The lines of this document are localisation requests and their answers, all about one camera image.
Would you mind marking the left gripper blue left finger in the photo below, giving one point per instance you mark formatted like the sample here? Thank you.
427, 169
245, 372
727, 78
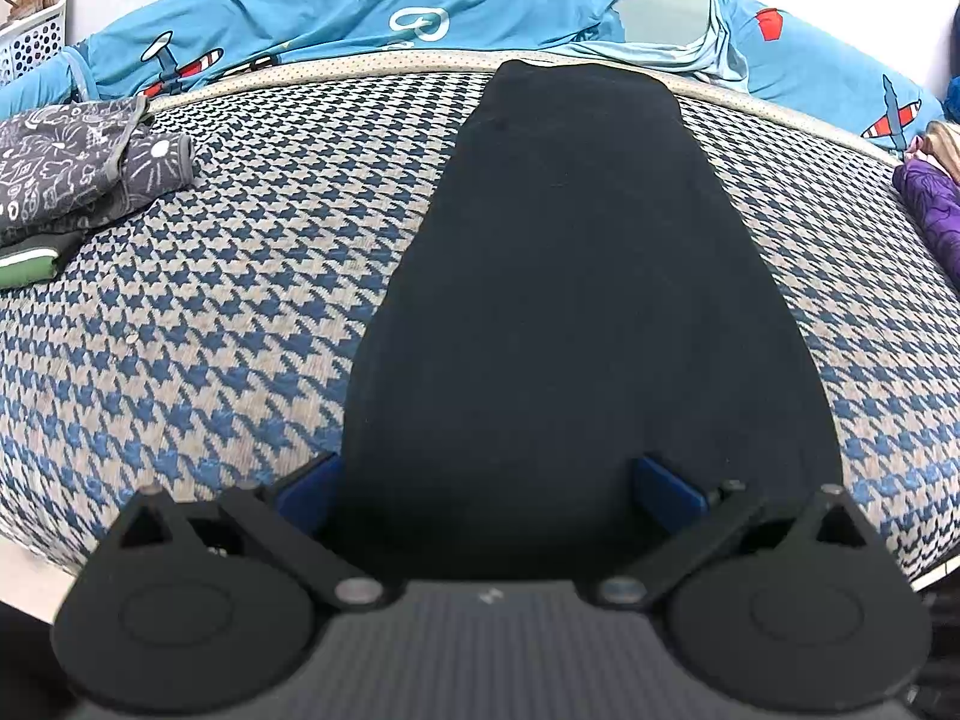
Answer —
305, 497

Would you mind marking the purple floral garment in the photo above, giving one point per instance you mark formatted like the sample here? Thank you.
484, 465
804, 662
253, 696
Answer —
931, 197

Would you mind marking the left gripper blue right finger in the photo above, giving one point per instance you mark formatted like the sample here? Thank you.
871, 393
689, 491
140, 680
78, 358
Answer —
669, 499

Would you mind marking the white perforated laundry basket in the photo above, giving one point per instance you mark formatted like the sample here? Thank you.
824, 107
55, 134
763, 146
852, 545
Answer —
28, 43

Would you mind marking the black t-shirt red lettering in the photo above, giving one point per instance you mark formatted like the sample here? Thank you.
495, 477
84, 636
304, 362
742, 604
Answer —
580, 294

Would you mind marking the green white folded garment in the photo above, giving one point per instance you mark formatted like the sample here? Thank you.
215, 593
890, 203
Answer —
38, 259

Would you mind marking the houndstooth blue white mattress cover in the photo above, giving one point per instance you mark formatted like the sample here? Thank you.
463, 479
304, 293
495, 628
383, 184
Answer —
209, 339

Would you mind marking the grey patterned folded clothes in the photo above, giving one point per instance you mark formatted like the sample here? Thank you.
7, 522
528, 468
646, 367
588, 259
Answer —
83, 166

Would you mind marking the blue airplane print bedsheet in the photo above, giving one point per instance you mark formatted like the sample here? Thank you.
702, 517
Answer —
174, 46

